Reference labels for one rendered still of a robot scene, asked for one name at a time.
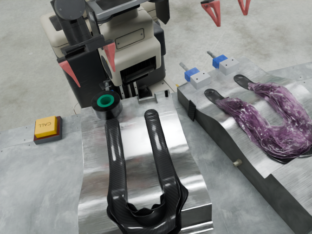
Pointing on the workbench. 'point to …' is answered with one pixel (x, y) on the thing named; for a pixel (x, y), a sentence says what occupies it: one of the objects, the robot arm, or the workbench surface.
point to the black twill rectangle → (191, 110)
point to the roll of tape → (107, 105)
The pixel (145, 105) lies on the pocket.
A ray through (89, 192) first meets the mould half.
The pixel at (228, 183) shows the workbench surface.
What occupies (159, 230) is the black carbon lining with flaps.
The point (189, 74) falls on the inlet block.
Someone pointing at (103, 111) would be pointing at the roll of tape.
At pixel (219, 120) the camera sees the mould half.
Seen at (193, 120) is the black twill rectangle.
